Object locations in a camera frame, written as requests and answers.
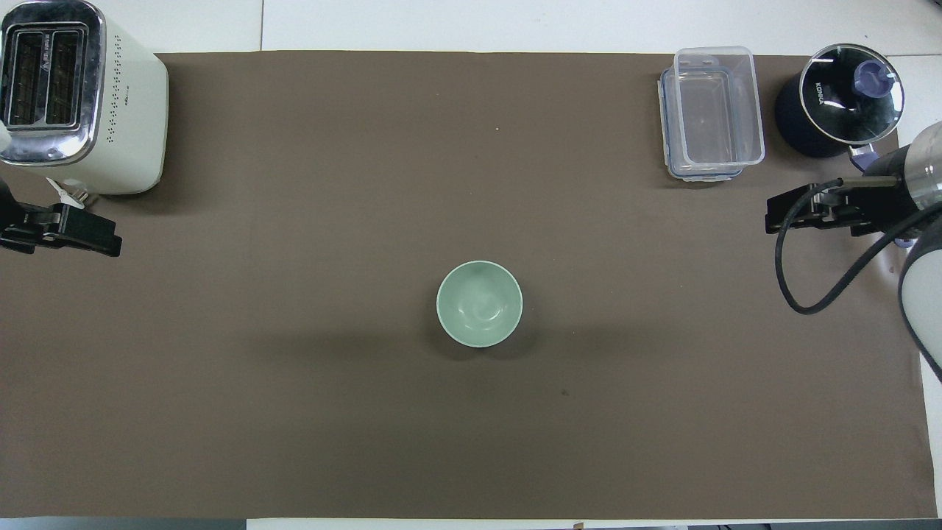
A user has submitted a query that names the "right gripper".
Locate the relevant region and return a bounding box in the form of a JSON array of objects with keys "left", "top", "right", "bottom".
[{"left": 846, "top": 147, "right": 919, "bottom": 238}]

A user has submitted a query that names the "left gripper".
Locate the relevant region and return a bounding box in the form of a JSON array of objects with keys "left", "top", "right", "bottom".
[{"left": 0, "top": 179, "right": 36, "bottom": 255}]

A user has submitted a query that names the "green bowl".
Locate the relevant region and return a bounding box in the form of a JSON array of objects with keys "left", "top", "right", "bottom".
[{"left": 436, "top": 261, "right": 524, "bottom": 348}]

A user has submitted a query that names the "white plastic tag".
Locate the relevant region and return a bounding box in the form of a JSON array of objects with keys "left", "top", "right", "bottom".
[{"left": 46, "top": 177, "right": 88, "bottom": 211}]

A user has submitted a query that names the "glass lid with purple knob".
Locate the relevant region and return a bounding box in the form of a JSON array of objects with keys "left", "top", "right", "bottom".
[{"left": 799, "top": 43, "right": 906, "bottom": 145}]

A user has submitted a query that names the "black pot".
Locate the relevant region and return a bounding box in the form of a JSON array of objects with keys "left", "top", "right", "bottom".
[{"left": 774, "top": 72, "right": 884, "bottom": 172}]

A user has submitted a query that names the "cream toaster with chrome top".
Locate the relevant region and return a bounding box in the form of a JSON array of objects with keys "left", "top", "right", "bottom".
[{"left": 0, "top": 0, "right": 170, "bottom": 197}]

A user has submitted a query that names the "clear plastic food container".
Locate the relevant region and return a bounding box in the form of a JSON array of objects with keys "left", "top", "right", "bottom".
[{"left": 673, "top": 46, "right": 766, "bottom": 169}]

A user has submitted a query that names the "clear lid with blue seal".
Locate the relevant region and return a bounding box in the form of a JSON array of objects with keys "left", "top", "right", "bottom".
[{"left": 657, "top": 66, "right": 746, "bottom": 183}]

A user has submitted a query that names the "black cable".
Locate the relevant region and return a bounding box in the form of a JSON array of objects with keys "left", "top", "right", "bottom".
[{"left": 774, "top": 177, "right": 942, "bottom": 316}]

